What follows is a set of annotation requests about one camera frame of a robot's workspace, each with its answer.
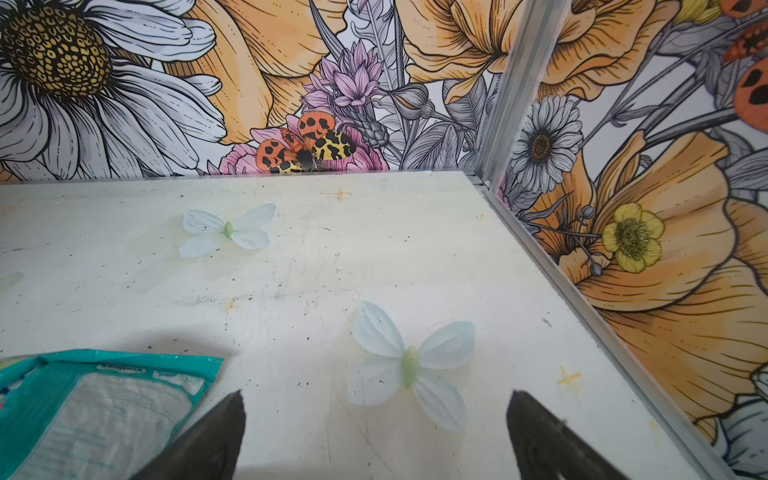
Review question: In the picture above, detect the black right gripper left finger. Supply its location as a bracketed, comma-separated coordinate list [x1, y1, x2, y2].
[131, 391, 246, 480]

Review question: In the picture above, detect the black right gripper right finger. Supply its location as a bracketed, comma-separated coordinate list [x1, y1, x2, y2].
[506, 390, 627, 480]

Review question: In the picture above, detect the teal snack packet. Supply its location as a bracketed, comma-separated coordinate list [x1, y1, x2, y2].
[1, 350, 223, 479]

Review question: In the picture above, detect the aluminium right corner post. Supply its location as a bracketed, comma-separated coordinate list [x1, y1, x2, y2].
[475, 0, 571, 194]

